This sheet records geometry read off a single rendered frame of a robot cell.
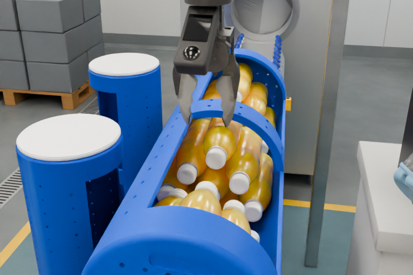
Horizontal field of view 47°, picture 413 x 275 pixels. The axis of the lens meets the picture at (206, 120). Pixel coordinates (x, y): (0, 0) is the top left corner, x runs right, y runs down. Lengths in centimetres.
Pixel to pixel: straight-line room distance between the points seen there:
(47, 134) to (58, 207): 21
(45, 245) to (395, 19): 490
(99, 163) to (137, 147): 68
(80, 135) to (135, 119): 57
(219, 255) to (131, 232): 12
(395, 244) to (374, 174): 18
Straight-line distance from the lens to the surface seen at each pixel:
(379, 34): 578
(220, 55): 73
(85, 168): 126
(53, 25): 410
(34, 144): 134
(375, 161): 100
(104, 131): 136
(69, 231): 137
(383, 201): 88
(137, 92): 185
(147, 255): 64
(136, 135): 192
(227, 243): 63
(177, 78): 76
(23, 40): 428
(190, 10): 72
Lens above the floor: 161
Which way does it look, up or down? 24 degrees down
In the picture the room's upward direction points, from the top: straight up
